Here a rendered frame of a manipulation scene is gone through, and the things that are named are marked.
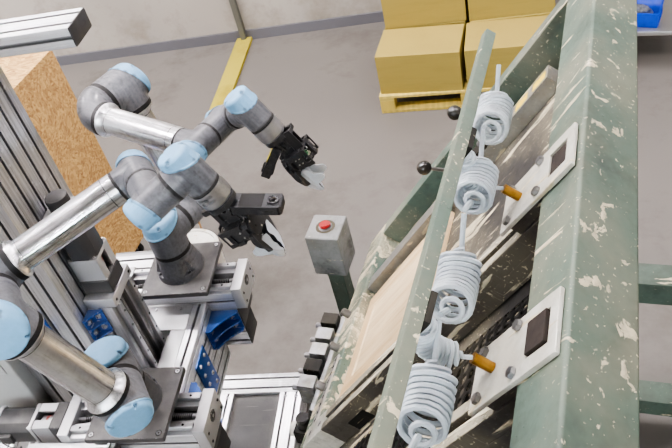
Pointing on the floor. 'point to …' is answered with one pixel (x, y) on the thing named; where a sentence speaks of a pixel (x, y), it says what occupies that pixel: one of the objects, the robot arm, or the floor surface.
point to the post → (342, 286)
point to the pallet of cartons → (457, 22)
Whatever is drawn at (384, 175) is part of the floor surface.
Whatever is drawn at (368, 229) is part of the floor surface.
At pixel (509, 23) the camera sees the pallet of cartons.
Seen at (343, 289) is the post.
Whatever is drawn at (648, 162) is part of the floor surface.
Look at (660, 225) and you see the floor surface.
